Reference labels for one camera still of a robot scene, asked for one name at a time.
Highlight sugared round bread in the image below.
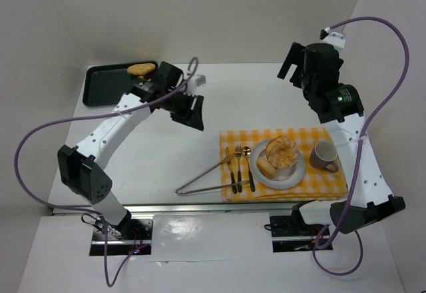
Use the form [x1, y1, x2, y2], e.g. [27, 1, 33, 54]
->
[266, 135, 298, 170]

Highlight metal tongs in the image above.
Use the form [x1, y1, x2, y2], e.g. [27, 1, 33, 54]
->
[174, 153, 250, 196]

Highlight small ring bread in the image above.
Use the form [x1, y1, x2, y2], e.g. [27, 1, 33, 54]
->
[256, 157, 277, 179]

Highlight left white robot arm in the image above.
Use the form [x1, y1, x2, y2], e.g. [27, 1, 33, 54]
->
[57, 62, 206, 238]

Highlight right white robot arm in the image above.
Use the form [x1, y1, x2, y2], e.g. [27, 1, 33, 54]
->
[278, 28, 405, 234]

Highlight oval bread roll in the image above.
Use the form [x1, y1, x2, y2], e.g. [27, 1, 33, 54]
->
[126, 63, 156, 76]

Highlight black baking tray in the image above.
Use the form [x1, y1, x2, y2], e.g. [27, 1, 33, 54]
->
[82, 61, 158, 107]

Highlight white plate blue rim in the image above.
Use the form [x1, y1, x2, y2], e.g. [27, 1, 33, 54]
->
[249, 139, 306, 190]

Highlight black handled knife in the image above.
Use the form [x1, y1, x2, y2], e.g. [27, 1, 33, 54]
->
[225, 146, 238, 194]

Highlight black handled fork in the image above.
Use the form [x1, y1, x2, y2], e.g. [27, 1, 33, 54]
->
[235, 145, 242, 193]

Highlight black handled spoon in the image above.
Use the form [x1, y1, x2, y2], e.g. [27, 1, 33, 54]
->
[242, 146, 256, 192]

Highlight front aluminium rail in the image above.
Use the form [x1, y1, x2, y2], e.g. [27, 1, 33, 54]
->
[50, 203, 333, 216]

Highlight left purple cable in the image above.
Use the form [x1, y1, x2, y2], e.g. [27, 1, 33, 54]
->
[14, 57, 200, 287]

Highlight purple cable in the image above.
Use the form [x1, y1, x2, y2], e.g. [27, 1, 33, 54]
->
[14, 57, 200, 287]
[312, 16, 410, 276]

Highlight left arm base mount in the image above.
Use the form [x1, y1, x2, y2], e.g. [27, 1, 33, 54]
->
[81, 213, 154, 256]

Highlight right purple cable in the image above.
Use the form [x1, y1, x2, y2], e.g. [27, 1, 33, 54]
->
[312, 16, 410, 276]

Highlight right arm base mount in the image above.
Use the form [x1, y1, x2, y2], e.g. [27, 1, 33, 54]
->
[264, 207, 323, 253]

